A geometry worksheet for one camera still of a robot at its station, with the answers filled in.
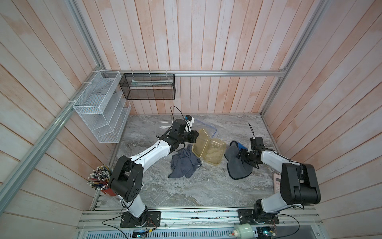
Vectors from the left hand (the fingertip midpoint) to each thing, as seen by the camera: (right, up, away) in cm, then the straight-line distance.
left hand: (199, 136), depth 85 cm
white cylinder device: (+18, -41, -22) cm, 50 cm away
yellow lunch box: (+12, -11, +13) cm, 21 cm away
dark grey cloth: (-9, -17, +3) cm, 19 cm away
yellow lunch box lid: (0, -9, +12) cm, 15 cm away
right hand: (+29, -14, +10) cm, 34 cm away
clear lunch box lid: (+1, +7, +29) cm, 30 cm away
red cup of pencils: (-48, -19, -17) cm, 55 cm away
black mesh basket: (-35, +35, +18) cm, 52 cm away
